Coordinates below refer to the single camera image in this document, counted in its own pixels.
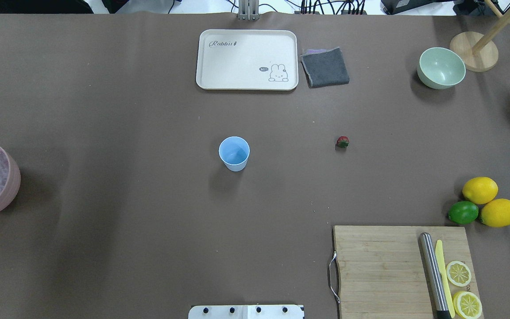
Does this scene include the bamboo cutting board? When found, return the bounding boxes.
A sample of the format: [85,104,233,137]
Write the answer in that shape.
[332,226,474,319]

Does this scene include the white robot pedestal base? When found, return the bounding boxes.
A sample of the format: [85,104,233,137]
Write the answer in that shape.
[188,303,305,319]

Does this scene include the light blue plastic cup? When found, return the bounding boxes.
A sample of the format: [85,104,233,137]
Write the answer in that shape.
[218,136,251,172]

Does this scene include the yellow lemon lower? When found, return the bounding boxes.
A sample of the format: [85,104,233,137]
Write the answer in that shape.
[480,198,510,228]

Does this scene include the green lime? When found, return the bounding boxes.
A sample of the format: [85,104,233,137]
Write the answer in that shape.
[448,201,479,225]

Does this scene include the wooden cup stand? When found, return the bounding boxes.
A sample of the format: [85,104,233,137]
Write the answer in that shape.
[450,0,510,72]

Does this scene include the lemon half upper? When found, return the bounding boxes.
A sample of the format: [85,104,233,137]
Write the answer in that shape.
[445,260,473,287]

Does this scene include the mint green bowl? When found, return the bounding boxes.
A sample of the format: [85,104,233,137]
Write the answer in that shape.
[417,47,466,89]

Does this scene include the cream rabbit tray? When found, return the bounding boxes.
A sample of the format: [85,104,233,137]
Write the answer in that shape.
[196,30,299,91]

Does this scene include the pink bowl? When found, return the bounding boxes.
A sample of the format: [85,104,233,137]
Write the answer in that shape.
[0,147,21,212]

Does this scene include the yellow lemon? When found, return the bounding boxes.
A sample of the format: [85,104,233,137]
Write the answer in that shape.
[480,198,510,228]
[462,176,498,205]

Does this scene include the red strawberry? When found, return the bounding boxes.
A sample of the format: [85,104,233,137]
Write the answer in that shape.
[335,136,350,149]

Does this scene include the lemon half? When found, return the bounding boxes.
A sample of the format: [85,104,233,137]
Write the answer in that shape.
[452,291,483,319]
[445,260,473,287]

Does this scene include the steel muddler rod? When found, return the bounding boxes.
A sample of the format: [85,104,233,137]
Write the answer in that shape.
[420,232,451,319]

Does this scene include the yellow plastic knife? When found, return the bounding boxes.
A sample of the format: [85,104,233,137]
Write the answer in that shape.
[434,240,456,319]

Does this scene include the lemon half lower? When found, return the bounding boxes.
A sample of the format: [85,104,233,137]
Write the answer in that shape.
[452,291,483,319]

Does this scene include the grey folded cloth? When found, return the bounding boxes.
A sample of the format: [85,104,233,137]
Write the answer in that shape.
[301,47,350,88]

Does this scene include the yellow lemon upper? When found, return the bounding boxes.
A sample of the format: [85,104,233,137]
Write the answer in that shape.
[462,176,498,205]

